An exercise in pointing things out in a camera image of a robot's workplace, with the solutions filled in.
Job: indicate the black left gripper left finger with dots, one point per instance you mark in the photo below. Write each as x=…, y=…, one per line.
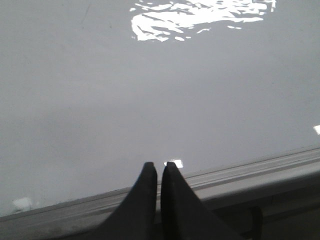
x=134, y=218

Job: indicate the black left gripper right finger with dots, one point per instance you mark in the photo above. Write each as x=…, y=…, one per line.
x=184, y=216

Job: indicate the white whiteboard with metal frame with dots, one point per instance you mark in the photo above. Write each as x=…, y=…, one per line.
x=90, y=90

